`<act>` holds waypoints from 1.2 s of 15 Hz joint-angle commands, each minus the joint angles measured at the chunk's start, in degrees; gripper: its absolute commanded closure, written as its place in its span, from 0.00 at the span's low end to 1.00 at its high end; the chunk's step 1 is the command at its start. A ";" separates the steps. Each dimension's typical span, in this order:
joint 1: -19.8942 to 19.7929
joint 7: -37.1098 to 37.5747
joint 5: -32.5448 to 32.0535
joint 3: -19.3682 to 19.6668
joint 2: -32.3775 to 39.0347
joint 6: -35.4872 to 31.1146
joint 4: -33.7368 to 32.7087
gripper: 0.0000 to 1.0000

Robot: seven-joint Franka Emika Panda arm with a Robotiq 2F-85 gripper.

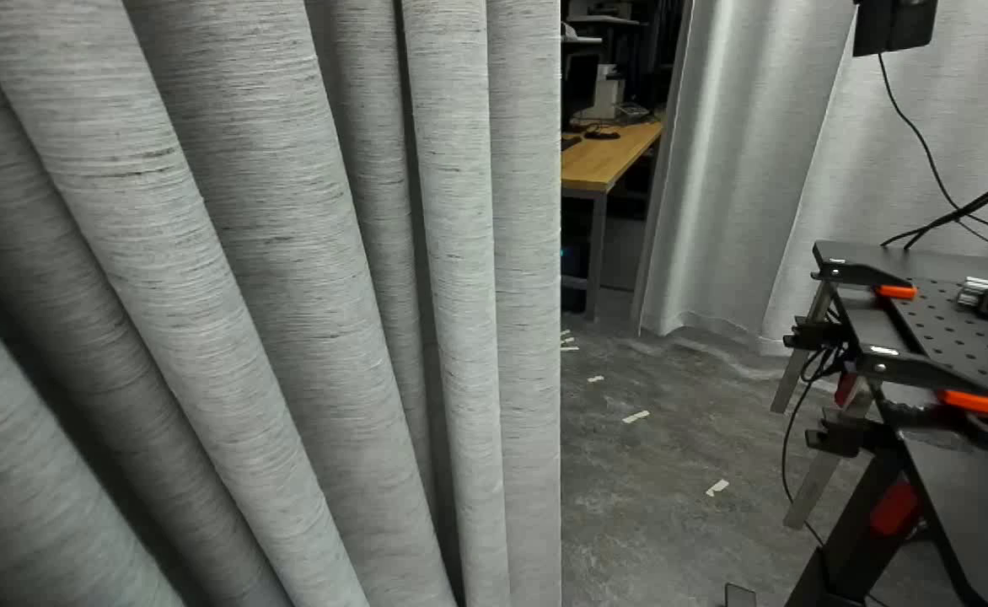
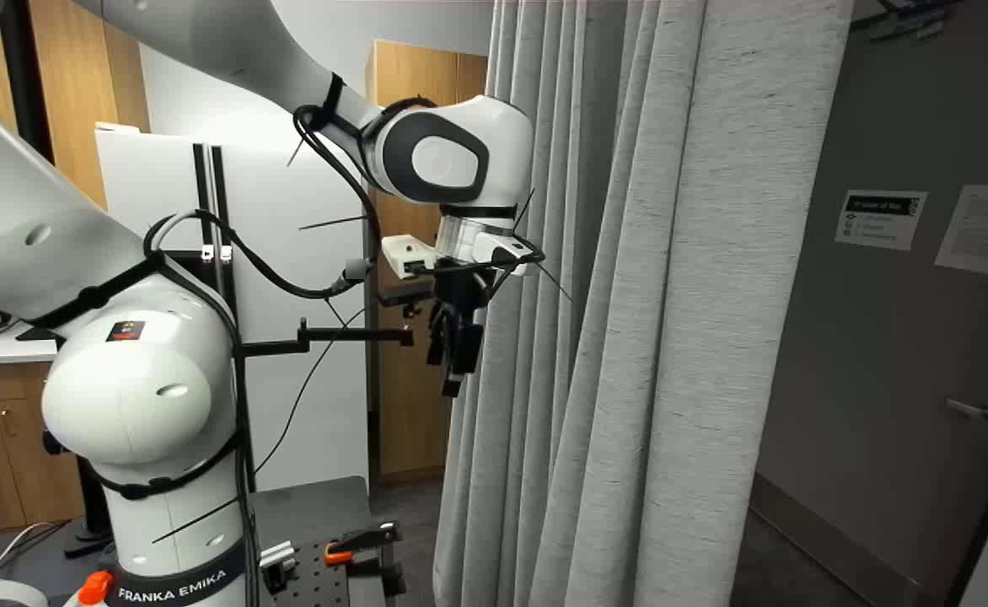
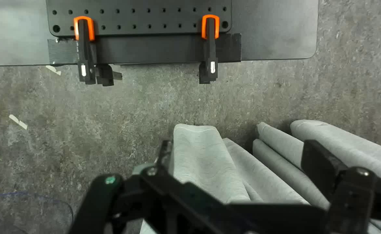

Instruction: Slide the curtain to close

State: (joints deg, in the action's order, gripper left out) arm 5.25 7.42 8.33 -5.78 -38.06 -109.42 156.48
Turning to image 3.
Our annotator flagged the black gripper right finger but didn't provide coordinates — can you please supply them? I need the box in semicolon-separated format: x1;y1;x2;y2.
301;140;381;234

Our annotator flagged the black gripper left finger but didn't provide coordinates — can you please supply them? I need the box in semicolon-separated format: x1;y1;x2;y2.
68;140;244;234

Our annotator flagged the grey fabric curtain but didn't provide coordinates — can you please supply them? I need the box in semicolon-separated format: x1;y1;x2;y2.
140;119;381;234

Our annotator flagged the orange black bar clamp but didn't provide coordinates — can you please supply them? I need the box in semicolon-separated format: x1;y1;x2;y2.
198;13;222;85
72;15;116;88

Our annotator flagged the white tape strip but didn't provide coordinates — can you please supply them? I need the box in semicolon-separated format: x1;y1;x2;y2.
46;64;63;77
8;114;29;132

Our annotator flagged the black perforated breadboard plate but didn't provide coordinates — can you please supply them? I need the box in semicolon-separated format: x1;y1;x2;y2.
46;0;233;38

